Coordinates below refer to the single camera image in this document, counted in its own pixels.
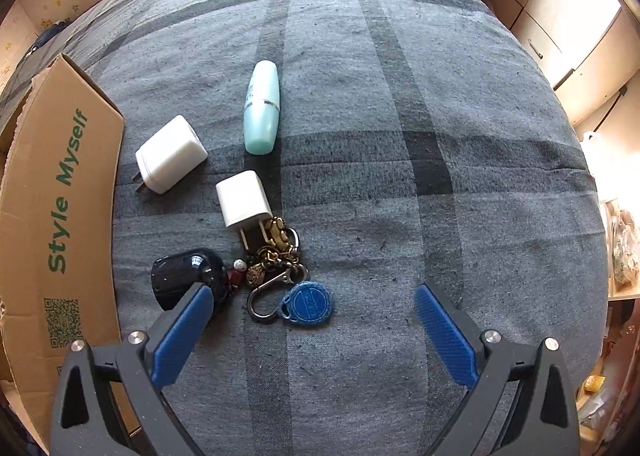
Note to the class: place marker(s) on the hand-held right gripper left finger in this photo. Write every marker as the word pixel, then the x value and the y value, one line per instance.
pixel 182 331

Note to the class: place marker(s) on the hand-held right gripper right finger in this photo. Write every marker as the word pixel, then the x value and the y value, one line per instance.
pixel 445 331

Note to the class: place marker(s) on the glossy black case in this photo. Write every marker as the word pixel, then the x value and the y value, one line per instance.
pixel 172 276

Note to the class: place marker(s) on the small white wall charger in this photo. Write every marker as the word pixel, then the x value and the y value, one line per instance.
pixel 243 201

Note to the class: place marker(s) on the brown cardboard box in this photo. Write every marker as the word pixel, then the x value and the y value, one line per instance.
pixel 50 186

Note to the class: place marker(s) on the grey plaid bedsheet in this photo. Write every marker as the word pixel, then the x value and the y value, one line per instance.
pixel 400 186

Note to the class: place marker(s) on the cluttered wooden shelf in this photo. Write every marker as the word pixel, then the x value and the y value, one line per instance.
pixel 625 297

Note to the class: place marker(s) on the teal cosmetic bottle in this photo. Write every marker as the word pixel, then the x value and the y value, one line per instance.
pixel 261 106

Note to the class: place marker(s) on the blue cloth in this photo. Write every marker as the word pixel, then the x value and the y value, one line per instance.
pixel 52 31

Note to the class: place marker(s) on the beige cabinet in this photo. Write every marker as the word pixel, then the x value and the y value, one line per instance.
pixel 565 11

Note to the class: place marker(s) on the large white wall charger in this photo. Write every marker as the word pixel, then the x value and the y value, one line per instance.
pixel 171 155

